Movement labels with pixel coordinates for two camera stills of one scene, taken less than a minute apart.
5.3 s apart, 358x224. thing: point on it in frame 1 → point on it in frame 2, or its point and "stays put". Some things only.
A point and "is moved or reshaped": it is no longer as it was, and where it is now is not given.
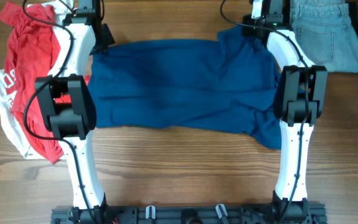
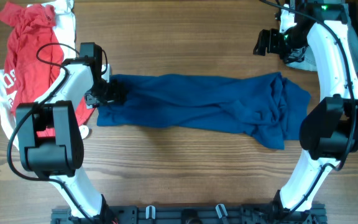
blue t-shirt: (227, 84) is moved or reshaped
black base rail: (300, 214) stays put
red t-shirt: (33, 45) stays put
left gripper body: (105, 40) → (106, 93)
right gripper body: (250, 25) → (288, 45)
